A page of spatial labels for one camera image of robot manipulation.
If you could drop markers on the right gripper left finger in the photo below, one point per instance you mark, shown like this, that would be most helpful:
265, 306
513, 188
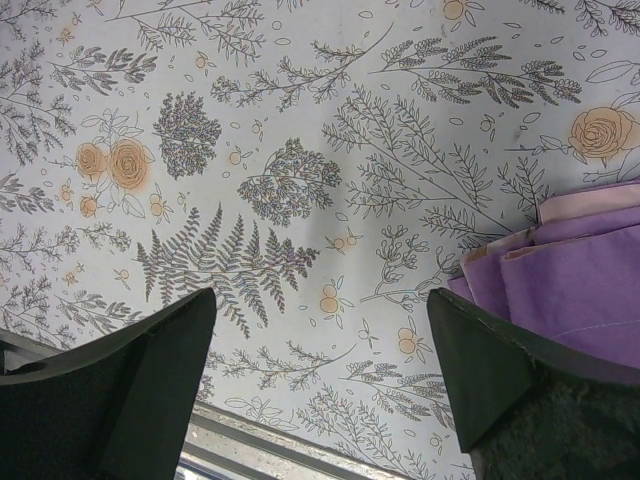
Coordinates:
115, 408

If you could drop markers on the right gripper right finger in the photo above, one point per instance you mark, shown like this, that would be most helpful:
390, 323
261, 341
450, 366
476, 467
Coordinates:
526, 407

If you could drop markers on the floral patterned table mat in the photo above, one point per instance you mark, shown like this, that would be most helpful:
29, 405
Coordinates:
322, 165

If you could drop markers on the aluminium front rail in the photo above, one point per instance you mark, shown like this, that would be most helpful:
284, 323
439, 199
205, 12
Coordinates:
223, 445

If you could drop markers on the purple cloth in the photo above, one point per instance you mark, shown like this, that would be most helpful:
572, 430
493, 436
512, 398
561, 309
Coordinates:
573, 278

